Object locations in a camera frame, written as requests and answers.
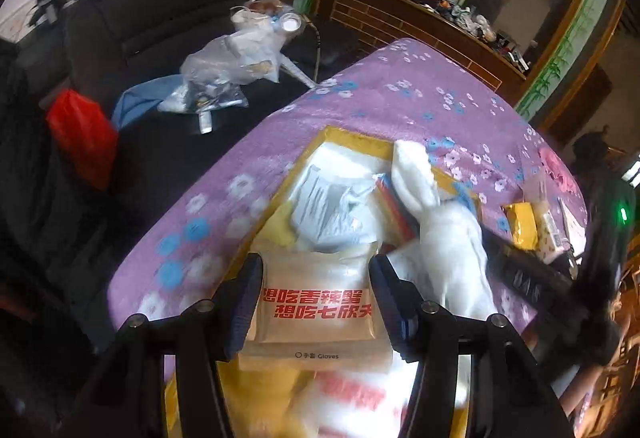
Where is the beige packet red print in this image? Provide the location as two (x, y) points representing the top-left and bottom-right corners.
(247, 245), (383, 346)

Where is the green bamboo patterned frame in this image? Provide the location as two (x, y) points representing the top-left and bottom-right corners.
(277, 0), (626, 123)

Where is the wooden cabinet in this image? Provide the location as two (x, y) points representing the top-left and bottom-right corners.
(320, 0), (531, 93)

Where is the clear plastic bag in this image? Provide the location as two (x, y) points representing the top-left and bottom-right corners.
(157, 0), (306, 113)

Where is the white foam box yellow rim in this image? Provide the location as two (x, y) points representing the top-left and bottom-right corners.
(162, 127), (483, 438)

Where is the white plush cloth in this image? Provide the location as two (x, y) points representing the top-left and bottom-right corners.
(387, 140), (500, 323)

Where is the pink cloth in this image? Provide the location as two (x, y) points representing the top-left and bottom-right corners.
(537, 145), (578, 193)

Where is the yellow packet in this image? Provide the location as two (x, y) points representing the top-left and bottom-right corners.
(501, 202), (543, 251)

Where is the beige gloves packet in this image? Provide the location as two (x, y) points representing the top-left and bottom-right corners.
(237, 340), (396, 374)

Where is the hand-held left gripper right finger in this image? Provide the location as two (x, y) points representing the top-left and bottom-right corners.
(368, 254), (576, 438)

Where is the red plastic bag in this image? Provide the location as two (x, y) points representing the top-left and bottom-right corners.
(45, 88), (120, 191)

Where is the blue cloth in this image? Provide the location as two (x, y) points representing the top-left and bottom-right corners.
(111, 75), (183, 129)

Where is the white paper sheet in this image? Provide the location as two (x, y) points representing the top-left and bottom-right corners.
(556, 195), (587, 259)

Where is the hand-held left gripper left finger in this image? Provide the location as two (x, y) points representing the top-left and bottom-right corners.
(60, 252), (265, 438)

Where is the large white packet red print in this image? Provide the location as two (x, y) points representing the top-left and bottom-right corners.
(285, 370), (416, 438)

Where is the person's right forearm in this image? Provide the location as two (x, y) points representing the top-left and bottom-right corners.
(557, 358), (608, 419)

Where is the purple floral blanket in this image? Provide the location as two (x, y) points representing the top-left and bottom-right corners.
(107, 36), (588, 438)

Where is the white packet black print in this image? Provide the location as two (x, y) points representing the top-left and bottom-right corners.
(290, 165), (376, 249)

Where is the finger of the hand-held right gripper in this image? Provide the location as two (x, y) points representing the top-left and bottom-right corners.
(479, 224), (582, 319)

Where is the brown wooden door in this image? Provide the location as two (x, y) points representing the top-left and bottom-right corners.
(542, 62), (613, 143)

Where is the black sofa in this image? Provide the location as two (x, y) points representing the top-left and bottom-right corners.
(0, 0), (371, 319)

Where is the striped colourful packet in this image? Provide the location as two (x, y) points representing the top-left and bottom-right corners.
(372, 173), (418, 241)

